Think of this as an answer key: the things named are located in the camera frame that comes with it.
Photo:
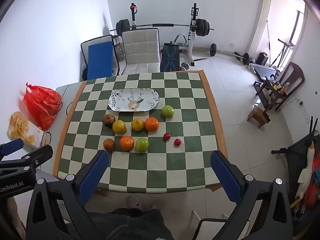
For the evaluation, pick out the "orange drink bottle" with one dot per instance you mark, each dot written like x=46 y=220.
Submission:
x=283 y=88

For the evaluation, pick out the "orange red fabric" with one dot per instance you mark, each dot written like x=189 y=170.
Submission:
x=316 y=187

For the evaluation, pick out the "bright window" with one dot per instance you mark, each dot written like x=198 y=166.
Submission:
x=295 y=35

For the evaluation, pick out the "black blue weight bench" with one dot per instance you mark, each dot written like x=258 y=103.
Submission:
x=170 y=57

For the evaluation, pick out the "small red fruit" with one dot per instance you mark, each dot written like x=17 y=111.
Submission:
x=166 y=136
x=177 y=142

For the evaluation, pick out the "white padded chair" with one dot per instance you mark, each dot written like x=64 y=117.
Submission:
x=141 y=50

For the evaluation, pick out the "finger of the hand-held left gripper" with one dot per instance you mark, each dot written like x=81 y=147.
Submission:
x=37 y=155
x=12 y=145

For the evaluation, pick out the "white squat rack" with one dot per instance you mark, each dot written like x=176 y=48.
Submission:
x=192 y=40

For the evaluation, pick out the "small wooden stool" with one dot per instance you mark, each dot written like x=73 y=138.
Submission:
x=258 y=116

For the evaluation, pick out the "small yellow lemon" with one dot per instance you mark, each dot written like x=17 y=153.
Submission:
x=137 y=124

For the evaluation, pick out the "short black steel bar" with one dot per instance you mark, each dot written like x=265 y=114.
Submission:
x=200 y=59

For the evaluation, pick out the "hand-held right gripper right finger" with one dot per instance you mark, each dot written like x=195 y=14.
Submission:
x=223 y=172

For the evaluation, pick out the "white shoe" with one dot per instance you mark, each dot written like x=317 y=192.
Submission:
x=251 y=68

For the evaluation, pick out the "metal folding stand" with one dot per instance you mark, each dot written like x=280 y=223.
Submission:
x=285 y=47

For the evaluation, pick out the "clear water jug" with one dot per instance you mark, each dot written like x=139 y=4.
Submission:
x=120 y=51

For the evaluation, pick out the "blue mat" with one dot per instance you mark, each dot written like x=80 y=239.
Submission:
x=100 y=60

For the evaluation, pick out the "person's dark fleece clothing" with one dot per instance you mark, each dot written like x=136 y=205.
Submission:
x=130 y=225

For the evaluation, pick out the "green white checkered tablecloth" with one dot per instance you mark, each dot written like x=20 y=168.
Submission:
x=175 y=160

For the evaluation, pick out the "red plastic bag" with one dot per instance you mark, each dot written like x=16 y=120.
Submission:
x=42 y=105

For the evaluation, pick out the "barbell with black plates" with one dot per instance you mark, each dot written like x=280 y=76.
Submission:
x=162 y=25

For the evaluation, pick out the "dark red round fruit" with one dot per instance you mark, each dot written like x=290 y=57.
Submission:
x=109 y=120

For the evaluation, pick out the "floral oval plate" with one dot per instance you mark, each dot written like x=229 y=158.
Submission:
x=120 y=100

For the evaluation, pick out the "black speaker box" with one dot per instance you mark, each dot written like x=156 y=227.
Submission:
x=262 y=58

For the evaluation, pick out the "yellow white snack box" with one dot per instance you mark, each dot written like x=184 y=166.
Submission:
x=22 y=130

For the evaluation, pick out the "dark wooden chair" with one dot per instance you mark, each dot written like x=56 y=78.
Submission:
x=292 y=77

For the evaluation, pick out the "green apple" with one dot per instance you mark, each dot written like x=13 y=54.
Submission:
x=142 y=145
x=167 y=111

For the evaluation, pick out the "white goose plush toy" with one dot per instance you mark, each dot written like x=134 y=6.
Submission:
x=306 y=170

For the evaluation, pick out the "long barbell with small plates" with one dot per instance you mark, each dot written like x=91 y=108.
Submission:
x=212 y=49

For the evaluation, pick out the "grey dumbbell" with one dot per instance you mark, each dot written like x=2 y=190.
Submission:
x=185 y=66

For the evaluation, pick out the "large yellow lemon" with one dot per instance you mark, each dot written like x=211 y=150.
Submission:
x=119 y=126

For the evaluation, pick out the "black metal frame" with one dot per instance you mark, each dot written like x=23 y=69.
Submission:
x=207 y=220

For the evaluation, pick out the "blue cushioned chair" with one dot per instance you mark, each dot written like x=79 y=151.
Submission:
x=100 y=39

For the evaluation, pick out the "black plastic crate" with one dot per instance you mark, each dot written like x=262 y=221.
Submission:
x=258 y=86

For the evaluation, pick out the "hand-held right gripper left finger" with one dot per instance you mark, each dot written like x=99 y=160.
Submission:
x=93 y=175

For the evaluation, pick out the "orange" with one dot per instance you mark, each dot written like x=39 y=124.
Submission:
x=126 y=143
x=151 y=124

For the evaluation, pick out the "brown round fruit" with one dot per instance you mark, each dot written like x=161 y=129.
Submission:
x=109 y=144

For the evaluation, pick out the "black flat exercise machine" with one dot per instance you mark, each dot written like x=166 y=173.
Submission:
x=262 y=71

